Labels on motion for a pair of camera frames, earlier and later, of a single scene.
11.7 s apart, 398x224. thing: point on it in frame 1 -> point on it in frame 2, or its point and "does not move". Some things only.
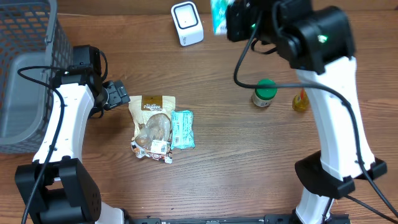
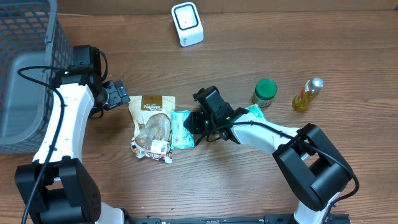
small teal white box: (219, 9) -> (256, 110)
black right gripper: (234, 23) -> (193, 122)
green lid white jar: (263, 97) does not move
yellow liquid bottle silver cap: (301, 102) does not move
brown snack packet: (152, 122) does not move
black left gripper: (119, 95) does not move
